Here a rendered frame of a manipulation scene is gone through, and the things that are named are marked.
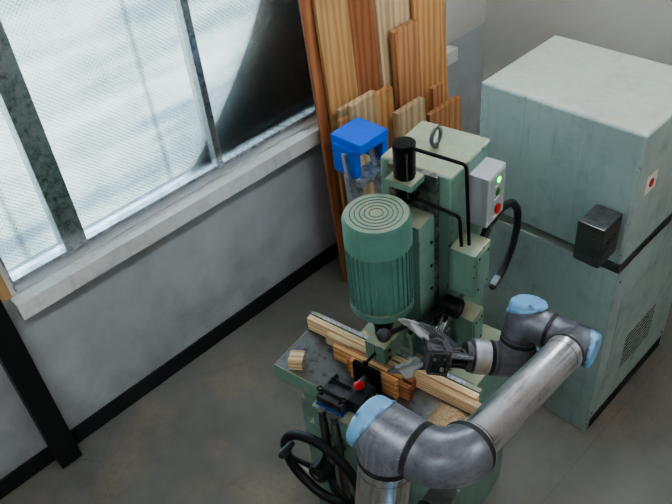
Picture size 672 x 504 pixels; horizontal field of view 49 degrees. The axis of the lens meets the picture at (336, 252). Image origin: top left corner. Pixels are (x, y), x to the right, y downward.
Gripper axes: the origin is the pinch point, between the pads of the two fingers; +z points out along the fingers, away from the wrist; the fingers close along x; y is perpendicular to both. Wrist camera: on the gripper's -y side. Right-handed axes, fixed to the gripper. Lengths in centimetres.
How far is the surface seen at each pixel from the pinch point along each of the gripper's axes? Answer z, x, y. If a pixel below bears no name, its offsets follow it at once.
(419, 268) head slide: -7.7, -14.2, -17.6
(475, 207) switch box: -21.0, -31.3, -23.3
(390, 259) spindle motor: 3.4, -21.6, -3.7
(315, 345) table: 14.5, 24.7, -39.7
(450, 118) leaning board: -54, -21, -199
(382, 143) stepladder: -8, -25, -112
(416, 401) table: -13.8, 25.4, -14.1
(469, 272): -21.6, -14.6, -17.7
